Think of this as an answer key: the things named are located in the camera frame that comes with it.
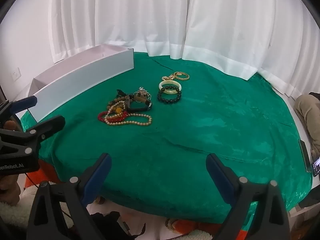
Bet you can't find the wooden bead bracelet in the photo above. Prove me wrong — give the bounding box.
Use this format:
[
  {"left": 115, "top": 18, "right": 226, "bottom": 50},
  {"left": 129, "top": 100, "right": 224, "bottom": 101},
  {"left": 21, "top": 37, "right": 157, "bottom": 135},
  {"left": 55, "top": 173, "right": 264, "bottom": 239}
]
[{"left": 107, "top": 95, "right": 131, "bottom": 114}]

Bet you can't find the red bead bracelet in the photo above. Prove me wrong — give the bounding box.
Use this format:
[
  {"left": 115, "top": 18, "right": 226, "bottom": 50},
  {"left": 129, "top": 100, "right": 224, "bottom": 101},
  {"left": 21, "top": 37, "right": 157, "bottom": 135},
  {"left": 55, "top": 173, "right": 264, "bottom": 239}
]
[{"left": 98, "top": 109, "right": 129, "bottom": 124}]

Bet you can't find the silver chain necklace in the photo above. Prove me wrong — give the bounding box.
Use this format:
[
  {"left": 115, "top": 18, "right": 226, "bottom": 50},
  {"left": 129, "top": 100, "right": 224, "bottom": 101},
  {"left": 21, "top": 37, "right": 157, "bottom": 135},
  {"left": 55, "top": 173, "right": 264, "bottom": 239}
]
[{"left": 134, "top": 87, "right": 153, "bottom": 103}]

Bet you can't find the pearl bead necklace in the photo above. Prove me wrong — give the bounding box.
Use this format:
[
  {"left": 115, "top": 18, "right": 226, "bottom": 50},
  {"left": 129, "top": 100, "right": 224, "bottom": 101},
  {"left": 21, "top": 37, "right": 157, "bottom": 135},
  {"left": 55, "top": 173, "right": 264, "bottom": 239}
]
[{"left": 103, "top": 100, "right": 153, "bottom": 127}]

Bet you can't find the dark green bead bracelet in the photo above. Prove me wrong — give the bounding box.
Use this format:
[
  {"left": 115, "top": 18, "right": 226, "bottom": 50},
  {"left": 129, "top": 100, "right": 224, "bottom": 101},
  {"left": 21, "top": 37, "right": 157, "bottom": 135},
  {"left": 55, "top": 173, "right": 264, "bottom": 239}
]
[{"left": 157, "top": 85, "right": 182, "bottom": 105}]

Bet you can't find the white jade bangle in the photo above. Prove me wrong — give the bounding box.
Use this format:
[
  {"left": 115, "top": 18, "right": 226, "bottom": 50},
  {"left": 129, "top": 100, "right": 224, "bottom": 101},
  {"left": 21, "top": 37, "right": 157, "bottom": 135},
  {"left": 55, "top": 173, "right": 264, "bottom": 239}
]
[{"left": 158, "top": 80, "right": 182, "bottom": 95}]

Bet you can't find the small black bead jewelry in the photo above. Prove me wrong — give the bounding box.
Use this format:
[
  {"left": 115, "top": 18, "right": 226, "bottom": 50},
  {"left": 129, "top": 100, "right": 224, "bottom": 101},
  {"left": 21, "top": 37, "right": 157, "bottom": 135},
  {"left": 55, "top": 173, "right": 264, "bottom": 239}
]
[{"left": 117, "top": 89, "right": 127, "bottom": 98}]

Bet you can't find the person's left hand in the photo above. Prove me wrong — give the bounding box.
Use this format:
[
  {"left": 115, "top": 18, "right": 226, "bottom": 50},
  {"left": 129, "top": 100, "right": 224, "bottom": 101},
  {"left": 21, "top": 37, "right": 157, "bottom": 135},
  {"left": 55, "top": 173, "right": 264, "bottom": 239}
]
[{"left": 0, "top": 120, "right": 21, "bottom": 207}]

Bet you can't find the white cardboard box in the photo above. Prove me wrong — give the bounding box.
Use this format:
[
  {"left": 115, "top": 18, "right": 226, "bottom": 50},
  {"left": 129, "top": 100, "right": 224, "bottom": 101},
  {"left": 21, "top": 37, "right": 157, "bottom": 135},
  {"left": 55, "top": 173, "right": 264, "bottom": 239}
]
[{"left": 28, "top": 44, "right": 134, "bottom": 122}]

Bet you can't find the smartphone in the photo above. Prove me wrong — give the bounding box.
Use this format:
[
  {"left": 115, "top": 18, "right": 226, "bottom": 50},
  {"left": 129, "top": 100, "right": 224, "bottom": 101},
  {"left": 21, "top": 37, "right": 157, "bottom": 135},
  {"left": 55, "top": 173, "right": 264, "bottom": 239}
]
[{"left": 311, "top": 158, "right": 320, "bottom": 177}]

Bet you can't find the green velvet cloth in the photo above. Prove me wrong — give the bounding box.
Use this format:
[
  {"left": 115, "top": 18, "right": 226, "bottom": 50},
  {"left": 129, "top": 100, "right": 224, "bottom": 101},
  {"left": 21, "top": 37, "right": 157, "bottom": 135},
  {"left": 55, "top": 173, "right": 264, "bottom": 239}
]
[{"left": 19, "top": 51, "right": 313, "bottom": 230}]

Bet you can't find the gold bangle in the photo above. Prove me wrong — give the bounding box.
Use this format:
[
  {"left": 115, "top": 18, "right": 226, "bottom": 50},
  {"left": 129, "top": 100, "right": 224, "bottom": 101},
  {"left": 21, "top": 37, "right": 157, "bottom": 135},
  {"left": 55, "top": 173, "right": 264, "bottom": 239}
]
[{"left": 174, "top": 72, "right": 190, "bottom": 81}]

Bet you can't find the white curtain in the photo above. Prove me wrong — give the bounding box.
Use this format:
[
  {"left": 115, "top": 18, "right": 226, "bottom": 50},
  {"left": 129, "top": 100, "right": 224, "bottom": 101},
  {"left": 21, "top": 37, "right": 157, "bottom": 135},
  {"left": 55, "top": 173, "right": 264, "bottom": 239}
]
[{"left": 48, "top": 0, "right": 319, "bottom": 98}]

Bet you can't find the wall power socket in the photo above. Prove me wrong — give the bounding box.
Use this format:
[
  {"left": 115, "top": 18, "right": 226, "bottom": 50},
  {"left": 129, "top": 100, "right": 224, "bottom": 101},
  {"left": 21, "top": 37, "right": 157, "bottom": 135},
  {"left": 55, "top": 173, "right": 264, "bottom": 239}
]
[{"left": 11, "top": 67, "right": 21, "bottom": 82}]

